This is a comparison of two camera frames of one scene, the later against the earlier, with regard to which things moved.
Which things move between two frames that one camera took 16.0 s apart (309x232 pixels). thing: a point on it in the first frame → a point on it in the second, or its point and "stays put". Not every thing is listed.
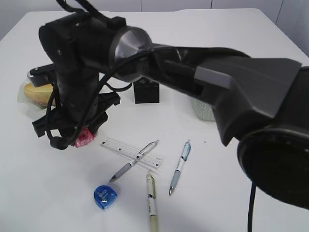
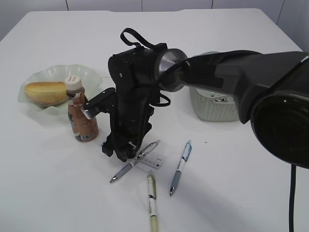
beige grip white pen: x=152 y=202 stays put
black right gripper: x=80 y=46 → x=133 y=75
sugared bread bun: x=39 y=94 stays put
